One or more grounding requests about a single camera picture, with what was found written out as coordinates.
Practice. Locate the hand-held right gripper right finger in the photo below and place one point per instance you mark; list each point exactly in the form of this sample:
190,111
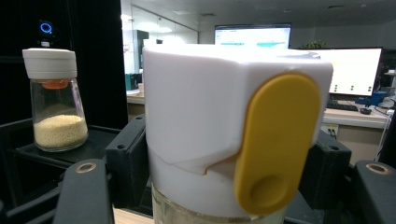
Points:
327,174

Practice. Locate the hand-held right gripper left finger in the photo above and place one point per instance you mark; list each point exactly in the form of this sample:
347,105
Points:
127,168

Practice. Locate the black metal two-tier shelf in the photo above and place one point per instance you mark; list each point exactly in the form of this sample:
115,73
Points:
93,146

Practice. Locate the glass seasoning jar orange flap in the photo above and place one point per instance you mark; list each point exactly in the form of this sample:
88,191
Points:
59,130

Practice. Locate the black keyboard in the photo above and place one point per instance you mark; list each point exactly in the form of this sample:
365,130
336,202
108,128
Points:
342,106

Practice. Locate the black computer mouse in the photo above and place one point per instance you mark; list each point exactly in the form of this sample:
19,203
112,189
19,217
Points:
366,110

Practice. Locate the white-screen computer monitor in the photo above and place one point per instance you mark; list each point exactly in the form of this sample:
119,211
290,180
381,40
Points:
355,71

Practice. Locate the black curtain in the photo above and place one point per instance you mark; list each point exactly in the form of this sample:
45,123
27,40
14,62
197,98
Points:
96,62

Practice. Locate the green plant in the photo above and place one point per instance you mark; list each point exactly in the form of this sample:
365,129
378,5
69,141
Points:
314,44

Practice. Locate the wide computer monitor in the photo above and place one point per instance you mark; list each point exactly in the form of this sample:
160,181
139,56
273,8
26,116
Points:
252,35

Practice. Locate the white wall power outlet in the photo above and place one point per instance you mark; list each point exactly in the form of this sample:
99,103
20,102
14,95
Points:
330,129

